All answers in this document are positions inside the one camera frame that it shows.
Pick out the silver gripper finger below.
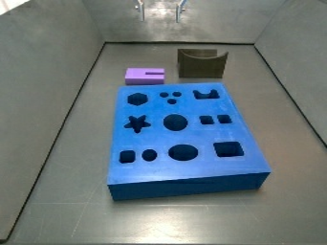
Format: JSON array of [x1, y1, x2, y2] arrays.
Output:
[[133, 0, 144, 22], [175, 0, 188, 23]]

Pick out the purple double-square block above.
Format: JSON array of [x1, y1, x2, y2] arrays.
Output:
[[125, 68, 164, 85]]

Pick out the blue shape-sorting board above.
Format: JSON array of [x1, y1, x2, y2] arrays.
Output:
[[107, 82, 271, 200]]

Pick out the dark curved holder stand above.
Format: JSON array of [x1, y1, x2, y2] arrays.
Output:
[[177, 49, 228, 78]]

